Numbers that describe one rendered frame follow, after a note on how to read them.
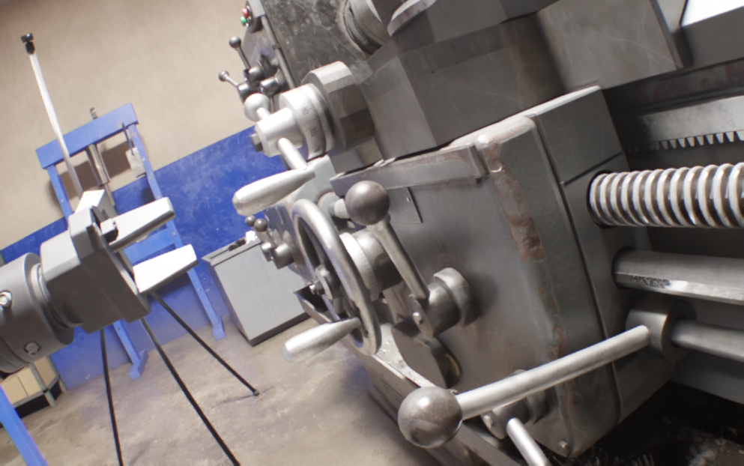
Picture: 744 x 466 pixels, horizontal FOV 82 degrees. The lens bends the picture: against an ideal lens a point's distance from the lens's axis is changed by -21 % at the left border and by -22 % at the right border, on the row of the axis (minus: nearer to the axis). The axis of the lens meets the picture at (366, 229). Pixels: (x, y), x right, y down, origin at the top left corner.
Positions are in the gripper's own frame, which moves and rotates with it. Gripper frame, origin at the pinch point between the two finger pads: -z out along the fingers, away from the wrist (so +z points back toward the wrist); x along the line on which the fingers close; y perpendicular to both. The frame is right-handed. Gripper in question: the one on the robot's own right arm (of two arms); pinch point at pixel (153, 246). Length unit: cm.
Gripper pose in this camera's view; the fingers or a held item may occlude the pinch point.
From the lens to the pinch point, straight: 45.9
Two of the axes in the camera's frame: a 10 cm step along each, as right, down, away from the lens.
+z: -8.7, 4.2, -2.6
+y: 4.8, 6.3, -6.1
